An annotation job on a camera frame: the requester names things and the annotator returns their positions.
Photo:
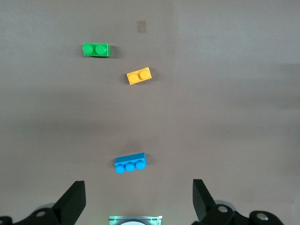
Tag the green two-stud block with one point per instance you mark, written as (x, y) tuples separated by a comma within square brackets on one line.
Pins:
[(95, 49)]

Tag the grey box with green light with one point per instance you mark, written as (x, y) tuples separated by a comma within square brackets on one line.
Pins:
[(136, 220)]

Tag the yellow two-stud block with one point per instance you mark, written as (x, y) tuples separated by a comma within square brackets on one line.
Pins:
[(139, 75)]

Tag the clear tape patch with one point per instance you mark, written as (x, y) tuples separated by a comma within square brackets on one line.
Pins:
[(141, 26)]

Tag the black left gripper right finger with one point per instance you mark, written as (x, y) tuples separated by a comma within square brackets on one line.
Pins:
[(202, 202)]

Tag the blue three-stud block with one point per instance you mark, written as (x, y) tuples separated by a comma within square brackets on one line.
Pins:
[(130, 161)]

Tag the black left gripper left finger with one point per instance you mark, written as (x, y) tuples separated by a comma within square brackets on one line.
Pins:
[(70, 204)]

